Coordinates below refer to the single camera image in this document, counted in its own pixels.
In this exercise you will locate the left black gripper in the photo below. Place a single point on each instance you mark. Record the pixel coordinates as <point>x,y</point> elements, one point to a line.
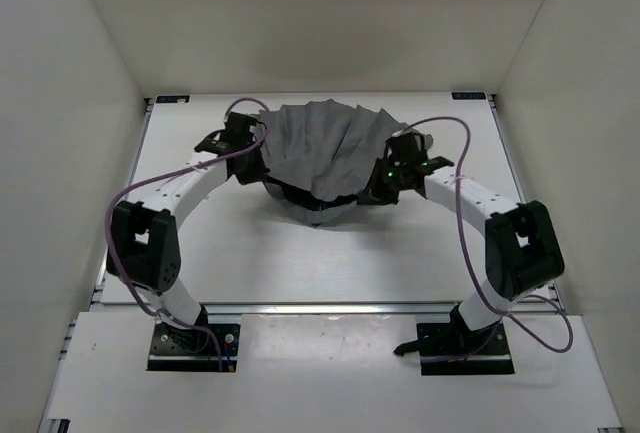
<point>258,173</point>

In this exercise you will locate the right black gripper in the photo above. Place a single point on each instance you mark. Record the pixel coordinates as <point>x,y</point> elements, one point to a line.
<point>374,191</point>

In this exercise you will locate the grey pleated skirt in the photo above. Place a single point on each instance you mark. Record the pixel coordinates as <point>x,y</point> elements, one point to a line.
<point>320,156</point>

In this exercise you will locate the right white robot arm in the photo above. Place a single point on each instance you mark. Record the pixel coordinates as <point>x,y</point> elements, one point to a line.
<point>522,252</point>

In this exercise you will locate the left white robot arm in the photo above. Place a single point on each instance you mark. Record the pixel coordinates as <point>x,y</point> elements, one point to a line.
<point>142,226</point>

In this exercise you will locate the left blue corner label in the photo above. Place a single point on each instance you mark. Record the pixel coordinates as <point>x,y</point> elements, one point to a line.
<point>172,99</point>

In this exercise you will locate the blue corner label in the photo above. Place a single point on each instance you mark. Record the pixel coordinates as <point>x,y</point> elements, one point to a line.
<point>172,99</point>
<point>468,96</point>

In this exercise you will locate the right blue corner label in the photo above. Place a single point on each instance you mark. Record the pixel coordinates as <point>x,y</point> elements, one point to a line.
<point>468,96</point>

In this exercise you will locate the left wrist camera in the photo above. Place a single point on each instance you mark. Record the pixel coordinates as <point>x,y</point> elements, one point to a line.
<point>239,130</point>

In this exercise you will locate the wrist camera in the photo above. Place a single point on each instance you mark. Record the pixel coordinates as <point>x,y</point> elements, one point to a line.
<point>409,148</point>
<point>239,130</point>

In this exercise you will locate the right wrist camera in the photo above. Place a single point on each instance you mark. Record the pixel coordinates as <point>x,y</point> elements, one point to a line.
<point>409,148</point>

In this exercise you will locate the aluminium front rail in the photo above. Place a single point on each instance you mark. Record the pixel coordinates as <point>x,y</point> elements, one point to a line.
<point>331,309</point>

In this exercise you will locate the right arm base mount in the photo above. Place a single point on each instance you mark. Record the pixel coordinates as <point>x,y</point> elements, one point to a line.
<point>445,351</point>

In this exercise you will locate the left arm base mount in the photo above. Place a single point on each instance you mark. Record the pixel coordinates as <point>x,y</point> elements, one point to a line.
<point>177,350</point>

